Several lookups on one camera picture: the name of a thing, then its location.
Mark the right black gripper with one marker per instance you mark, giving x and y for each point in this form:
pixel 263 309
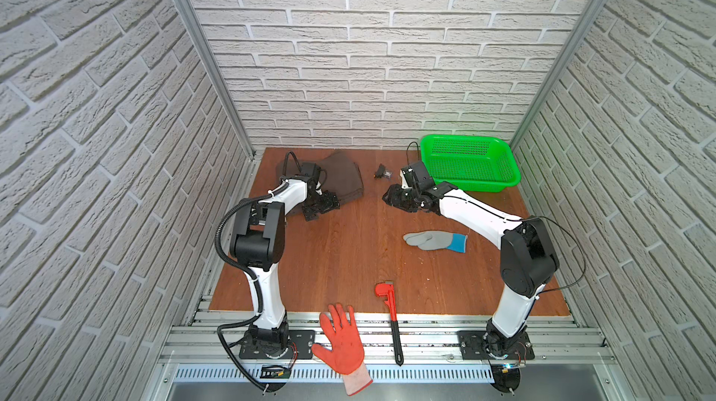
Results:
pixel 393 197

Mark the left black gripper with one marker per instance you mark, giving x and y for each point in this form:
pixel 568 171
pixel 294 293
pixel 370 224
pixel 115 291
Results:
pixel 331 201

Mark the brown trousers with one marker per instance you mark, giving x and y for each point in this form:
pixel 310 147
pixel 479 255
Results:
pixel 339 175

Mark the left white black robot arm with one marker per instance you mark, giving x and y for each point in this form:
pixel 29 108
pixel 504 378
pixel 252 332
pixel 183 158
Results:
pixel 257 245

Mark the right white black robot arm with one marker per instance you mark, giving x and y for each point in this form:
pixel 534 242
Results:
pixel 528 259

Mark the blue sponge block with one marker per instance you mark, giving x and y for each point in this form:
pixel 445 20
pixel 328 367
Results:
pixel 437 240

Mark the small black metal object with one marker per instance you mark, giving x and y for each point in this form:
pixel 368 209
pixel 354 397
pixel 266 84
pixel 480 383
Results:
pixel 383 172

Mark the green plastic basket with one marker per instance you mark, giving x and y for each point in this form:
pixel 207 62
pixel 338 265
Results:
pixel 472 163

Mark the red pipe wrench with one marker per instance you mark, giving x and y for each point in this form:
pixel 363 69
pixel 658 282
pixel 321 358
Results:
pixel 386 291

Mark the red work glove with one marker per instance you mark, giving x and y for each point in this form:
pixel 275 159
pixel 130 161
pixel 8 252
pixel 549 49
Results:
pixel 346 356

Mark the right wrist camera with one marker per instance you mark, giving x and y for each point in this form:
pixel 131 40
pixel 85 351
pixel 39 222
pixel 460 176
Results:
pixel 415 176

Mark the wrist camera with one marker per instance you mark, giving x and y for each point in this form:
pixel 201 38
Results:
pixel 415 176
pixel 310 172

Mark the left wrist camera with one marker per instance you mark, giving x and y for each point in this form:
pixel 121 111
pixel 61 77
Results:
pixel 310 172

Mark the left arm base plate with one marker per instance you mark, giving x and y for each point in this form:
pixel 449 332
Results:
pixel 275 344

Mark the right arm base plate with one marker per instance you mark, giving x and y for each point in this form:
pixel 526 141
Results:
pixel 482 345

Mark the aluminium frame rail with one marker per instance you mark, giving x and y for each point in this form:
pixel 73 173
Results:
pixel 425 339

